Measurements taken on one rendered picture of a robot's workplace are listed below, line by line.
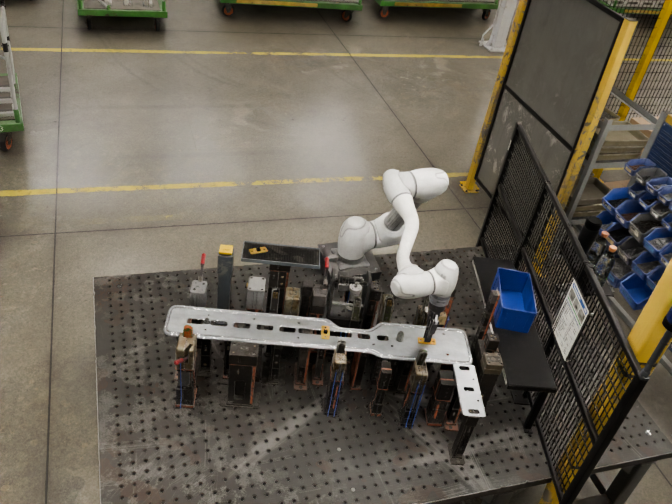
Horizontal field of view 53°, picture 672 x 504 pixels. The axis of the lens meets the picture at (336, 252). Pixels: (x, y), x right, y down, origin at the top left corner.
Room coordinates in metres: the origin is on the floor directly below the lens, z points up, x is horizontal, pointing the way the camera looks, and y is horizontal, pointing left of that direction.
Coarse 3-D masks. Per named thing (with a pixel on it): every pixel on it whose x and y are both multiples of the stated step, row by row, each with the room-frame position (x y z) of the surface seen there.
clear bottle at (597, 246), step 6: (606, 234) 2.42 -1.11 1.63; (600, 240) 2.42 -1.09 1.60; (606, 240) 2.43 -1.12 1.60; (594, 246) 2.42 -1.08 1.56; (600, 246) 2.41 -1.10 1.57; (606, 246) 2.42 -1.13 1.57; (588, 252) 2.44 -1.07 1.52; (594, 252) 2.41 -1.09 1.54; (600, 252) 2.41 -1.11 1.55; (588, 258) 2.42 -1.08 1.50; (594, 258) 2.41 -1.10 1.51; (594, 264) 2.41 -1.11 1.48
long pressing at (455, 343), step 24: (168, 312) 2.17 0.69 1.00; (192, 312) 2.19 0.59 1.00; (216, 312) 2.22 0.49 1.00; (240, 312) 2.24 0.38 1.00; (216, 336) 2.08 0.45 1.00; (240, 336) 2.10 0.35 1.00; (264, 336) 2.12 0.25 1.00; (288, 336) 2.15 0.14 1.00; (312, 336) 2.17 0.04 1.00; (336, 336) 2.20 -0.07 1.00; (408, 336) 2.28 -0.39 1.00; (432, 336) 2.31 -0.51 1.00; (456, 336) 2.33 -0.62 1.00; (408, 360) 2.13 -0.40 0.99; (432, 360) 2.15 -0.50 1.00; (456, 360) 2.18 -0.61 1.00
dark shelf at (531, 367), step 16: (480, 272) 2.81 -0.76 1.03; (496, 272) 2.84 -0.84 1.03; (480, 288) 2.70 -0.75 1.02; (512, 336) 2.36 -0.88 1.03; (528, 336) 2.38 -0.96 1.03; (512, 352) 2.26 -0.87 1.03; (528, 352) 2.28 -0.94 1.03; (544, 352) 2.30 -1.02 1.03; (512, 368) 2.16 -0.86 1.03; (528, 368) 2.17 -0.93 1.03; (544, 368) 2.19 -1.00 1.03; (512, 384) 2.06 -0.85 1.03; (528, 384) 2.08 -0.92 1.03; (544, 384) 2.09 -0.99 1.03
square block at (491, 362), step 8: (480, 360) 2.20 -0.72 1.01; (488, 360) 2.15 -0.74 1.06; (496, 360) 2.16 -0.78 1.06; (480, 368) 2.17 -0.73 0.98; (488, 368) 2.13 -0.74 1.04; (496, 368) 2.13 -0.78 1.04; (480, 376) 2.15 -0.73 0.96; (488, 376) 2.13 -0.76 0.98; (496, 376) 2.13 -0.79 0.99; (480, 384) 2.13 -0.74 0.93; (488, 384) 2.13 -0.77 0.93; (488, 392) 2.13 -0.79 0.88; (488, 400) 2.13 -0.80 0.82
